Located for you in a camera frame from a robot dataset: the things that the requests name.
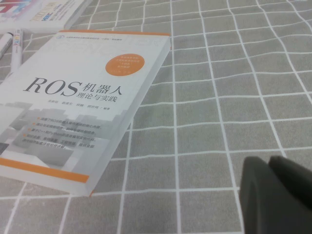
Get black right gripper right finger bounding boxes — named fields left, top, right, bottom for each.
left=268, top=155, right=312, bottom=210

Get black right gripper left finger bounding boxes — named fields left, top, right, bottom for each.
left=239, top=156, right=312, bottom=234

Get white marker with black cap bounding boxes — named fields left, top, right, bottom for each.
left=0, top=31, right=13, bottom=60

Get white PAINT marker pen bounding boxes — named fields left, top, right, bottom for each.
left=10, top=28, right=24, bottom=73

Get grey white-checked tablecloth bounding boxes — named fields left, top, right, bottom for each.
left=0, top=0, right=312, bottom=234

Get white ROS textbook orange stripes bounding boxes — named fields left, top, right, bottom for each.
left=0, top=30, right=171, bottom=197

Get white HEEC conference magazine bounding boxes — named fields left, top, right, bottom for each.
left=0, top=0, right=94, bottom=32

